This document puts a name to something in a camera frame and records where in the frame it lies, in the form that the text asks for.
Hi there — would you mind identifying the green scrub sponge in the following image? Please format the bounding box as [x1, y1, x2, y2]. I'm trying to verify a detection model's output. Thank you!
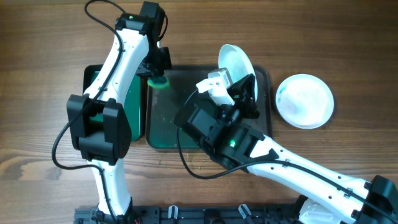
[147, 76, 170, 90]

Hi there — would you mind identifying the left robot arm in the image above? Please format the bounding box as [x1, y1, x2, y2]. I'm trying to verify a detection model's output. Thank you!
[67, 1, 172, 223]

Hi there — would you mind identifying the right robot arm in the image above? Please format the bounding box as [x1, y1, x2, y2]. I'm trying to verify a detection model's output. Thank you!
[174, 74, 397, 223]

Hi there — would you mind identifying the dark brown serving tray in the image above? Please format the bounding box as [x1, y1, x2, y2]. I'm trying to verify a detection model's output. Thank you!
[146, 65, 274, 152]

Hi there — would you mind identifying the green water tray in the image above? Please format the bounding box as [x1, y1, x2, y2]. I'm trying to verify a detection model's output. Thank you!
[83, 64, 145, 142]

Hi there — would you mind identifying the right black cable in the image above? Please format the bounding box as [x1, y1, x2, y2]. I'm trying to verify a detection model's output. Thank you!
[175, 90, 398, 223]

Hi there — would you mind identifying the black cable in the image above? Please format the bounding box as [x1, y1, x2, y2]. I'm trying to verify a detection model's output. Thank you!
[175, 90, 398, 223]
[51, 0, 127, 218]

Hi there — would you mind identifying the left black cable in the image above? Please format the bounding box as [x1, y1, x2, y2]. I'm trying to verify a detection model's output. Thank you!
[51, 0, 127, 218]

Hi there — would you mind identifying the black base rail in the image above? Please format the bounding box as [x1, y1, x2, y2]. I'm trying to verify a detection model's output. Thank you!
[73, 203, 299, 224]

